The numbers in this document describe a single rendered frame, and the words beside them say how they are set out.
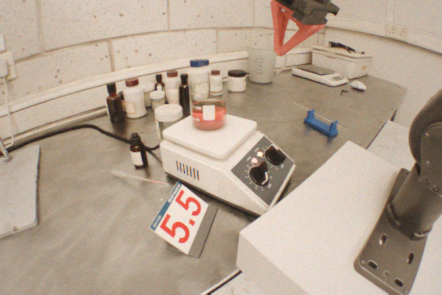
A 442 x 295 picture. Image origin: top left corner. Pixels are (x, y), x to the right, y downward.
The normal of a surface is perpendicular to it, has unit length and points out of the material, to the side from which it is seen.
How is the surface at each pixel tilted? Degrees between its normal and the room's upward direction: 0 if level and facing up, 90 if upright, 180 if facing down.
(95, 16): 90
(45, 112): 90
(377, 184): 4
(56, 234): 0
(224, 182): 90
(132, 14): 90
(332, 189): 4
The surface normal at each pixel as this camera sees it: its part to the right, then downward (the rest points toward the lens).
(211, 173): -0.54, 0.40
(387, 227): 0.02, -0.85
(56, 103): 0.62, 0.36
